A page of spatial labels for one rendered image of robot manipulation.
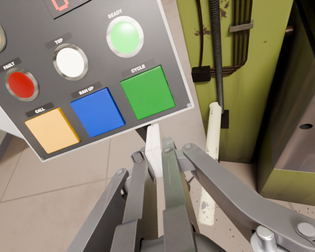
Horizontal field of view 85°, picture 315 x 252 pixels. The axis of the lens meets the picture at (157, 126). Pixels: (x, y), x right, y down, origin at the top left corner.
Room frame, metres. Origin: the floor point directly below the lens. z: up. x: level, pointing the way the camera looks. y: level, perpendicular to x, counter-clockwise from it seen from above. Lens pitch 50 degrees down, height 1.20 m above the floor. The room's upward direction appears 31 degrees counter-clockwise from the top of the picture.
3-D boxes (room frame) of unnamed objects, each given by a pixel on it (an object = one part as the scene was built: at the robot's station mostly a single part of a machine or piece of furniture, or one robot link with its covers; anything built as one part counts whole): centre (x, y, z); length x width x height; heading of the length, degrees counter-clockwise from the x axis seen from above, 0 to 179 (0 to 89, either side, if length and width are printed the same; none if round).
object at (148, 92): (0.24, -0.02, 1.01); 0.07 x 0.05 x 0.07; 76
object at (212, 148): (0.24, -0.11, 0.62); 0.44 x 0.05 x 0.05; 141
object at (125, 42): (0.28, -0.03, 1.09); 0.05 x 0.03 x 0.04; 51
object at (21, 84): (0.33, 0.17, 1.09); 0.05 x 0.03 x 0.04; 51
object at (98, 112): (0.26, 0.08, 1.01); 0.07 x 0.05 x 0.07; 76
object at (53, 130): (0.29, 0.18, 1.01); 0.07 x 0.05 x 0.07; 76
